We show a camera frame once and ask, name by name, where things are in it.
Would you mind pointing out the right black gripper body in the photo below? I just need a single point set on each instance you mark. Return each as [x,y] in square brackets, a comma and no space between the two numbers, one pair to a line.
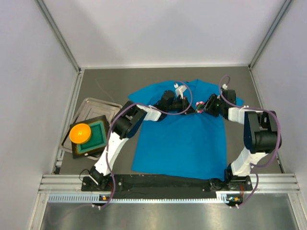
[210,107]

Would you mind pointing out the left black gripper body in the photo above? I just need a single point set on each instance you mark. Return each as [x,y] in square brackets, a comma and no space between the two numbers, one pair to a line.
[187,104]

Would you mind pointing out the pink flower smiley brooch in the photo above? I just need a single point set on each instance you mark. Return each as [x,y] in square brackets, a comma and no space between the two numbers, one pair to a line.
[199,106]

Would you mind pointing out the blue t-shirt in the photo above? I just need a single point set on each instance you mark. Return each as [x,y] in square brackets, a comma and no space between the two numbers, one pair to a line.
[192,146]

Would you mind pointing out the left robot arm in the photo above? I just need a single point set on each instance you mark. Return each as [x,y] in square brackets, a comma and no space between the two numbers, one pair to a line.
[124,126]

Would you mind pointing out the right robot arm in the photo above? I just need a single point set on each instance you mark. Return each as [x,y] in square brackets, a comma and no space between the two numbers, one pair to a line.
[261,135]

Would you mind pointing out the black box green lining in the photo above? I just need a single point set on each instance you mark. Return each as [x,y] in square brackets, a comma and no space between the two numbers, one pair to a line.
[99,128]

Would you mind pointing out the orange bowl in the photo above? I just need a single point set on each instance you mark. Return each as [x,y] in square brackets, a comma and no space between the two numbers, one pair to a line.
[80,133]

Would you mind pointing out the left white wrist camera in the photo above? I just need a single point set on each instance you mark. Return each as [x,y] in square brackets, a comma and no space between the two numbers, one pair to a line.
[179,90]

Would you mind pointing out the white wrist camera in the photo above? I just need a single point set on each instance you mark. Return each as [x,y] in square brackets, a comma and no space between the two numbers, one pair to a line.
[179,90]
[224,87]

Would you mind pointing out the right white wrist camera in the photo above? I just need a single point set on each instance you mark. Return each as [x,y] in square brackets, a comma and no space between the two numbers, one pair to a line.
[224,87]

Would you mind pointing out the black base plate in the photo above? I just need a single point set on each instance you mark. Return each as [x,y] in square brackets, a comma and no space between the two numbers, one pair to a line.
[153,186]

